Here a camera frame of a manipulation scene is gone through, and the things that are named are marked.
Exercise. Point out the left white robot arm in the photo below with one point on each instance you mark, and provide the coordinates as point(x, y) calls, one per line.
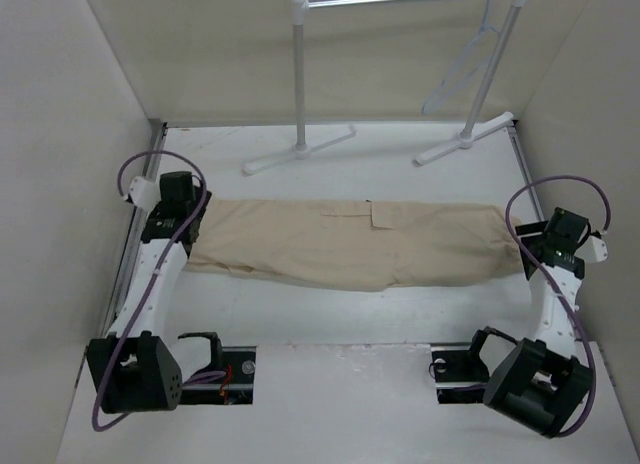
point(135, 367)

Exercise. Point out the beige trousers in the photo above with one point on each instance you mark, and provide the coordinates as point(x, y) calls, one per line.
point(356, 245)

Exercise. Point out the left aluminium table rail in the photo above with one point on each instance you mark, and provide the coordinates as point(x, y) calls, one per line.
point(131, 244)

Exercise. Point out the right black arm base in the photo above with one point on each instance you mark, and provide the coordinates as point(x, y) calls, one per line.
point(461, 371)

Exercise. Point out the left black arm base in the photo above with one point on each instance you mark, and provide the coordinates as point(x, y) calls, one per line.
point(230, 381)

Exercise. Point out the light blue wire hanger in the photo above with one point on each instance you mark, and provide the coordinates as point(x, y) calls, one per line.
point(453, 81)

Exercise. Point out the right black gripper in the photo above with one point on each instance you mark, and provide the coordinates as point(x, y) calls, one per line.
point(530, 229)

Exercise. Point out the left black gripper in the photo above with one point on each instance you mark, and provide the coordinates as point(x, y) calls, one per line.
point(198, 198)

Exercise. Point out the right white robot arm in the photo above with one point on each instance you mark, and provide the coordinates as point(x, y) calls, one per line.
point(541, 383)

